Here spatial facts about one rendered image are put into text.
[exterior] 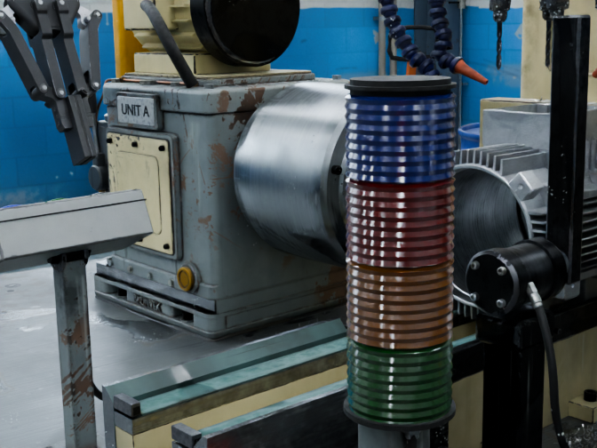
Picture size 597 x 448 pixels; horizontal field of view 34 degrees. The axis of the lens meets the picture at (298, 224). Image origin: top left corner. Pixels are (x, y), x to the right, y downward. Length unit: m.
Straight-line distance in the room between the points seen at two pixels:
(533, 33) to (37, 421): 0.82
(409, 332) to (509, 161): 0.55
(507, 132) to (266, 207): 0.35
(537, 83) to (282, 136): 0.37
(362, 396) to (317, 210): 0.69
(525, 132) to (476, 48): 7.27
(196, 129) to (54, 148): 5.48
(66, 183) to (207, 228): 5.54
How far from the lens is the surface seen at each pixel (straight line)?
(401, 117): 0.50
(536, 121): 1.11
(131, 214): 1.03
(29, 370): 1.36
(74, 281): 1.02
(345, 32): 8.07
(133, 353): 1.39
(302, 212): 1.24
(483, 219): 1.22
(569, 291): 1.08
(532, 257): 0.91
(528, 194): 1.03
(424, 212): 0.51
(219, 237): 1.39
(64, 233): 0.99
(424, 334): 0.53
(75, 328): 1.03
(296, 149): 1.25
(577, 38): 0.94
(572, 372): 1.17
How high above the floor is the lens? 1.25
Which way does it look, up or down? 12 degrees down
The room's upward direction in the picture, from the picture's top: 1 degrees counter-clockwise
